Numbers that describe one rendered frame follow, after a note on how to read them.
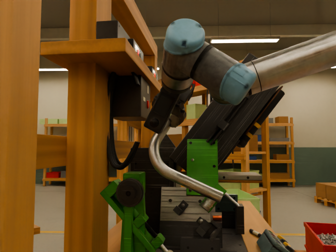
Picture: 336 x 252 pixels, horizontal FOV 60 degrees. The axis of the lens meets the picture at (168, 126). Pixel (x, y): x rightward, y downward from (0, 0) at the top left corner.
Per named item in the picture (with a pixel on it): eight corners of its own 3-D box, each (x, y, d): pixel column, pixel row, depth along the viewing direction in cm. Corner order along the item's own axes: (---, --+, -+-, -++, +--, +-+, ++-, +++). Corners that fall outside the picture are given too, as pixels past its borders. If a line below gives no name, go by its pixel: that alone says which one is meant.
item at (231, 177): (255, 179, 130) (255, 172, 131) (262, 183, 114) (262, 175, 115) (169, 177, 136) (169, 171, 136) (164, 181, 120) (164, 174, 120)
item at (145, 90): (151, 120, 120) (151, 84, 121) (142, 116, 103) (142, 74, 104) (122, 121, 121) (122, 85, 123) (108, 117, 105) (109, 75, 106)
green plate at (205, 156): (217, 198, 111) (216, 144, 118) (218, 195, 103) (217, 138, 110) (187, 197, 112) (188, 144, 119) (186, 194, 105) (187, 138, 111)
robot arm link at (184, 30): (194, 54, 52) (156, 31, 53) (186, 89, 61) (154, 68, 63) (217, 29, 55) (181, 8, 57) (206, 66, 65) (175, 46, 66)
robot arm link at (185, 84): (186, 86, 62) (153, 69, 63) (183, 97, 66) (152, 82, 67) (201, 62, 65) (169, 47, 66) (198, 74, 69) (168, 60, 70)
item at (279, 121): (295, 187, 904) (293, 115, 920) (193, 187, 915) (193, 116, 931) (289, 185, 958) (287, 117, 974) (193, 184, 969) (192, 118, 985)
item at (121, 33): (130, 57, 103) (130, 37, 104) (117, 41, 88) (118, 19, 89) (111, 57, 104) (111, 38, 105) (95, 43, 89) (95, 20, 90)
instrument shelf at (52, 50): (168, 102, 168) (168, 95, 168) (125, 51, 79) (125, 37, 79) (126, 103, 171) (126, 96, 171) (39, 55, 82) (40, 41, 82)
